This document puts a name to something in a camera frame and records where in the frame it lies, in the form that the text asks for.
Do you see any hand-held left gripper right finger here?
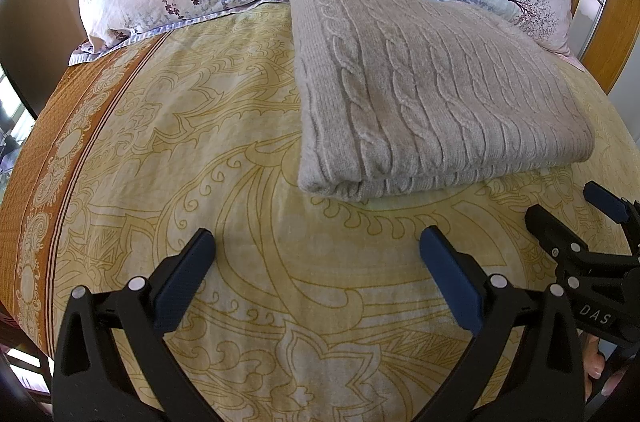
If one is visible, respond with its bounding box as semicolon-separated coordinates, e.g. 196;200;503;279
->
419;226;587;422

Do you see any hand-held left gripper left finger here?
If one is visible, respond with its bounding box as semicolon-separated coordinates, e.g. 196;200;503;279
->
52;228;222;422

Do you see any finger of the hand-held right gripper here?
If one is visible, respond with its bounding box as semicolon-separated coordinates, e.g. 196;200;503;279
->
524;205;640;268
583;181;640;226

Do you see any beige cable-knit sweater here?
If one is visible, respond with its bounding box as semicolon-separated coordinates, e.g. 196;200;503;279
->
287;0;597;203

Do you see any person's right hand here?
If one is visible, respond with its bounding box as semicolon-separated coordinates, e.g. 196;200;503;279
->
580;333;627;399

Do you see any yellow patterned bed sheet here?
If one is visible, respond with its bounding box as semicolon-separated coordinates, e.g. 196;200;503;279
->
0;0;640;422

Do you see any bright window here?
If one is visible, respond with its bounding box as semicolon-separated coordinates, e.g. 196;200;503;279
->
0;67;37;177

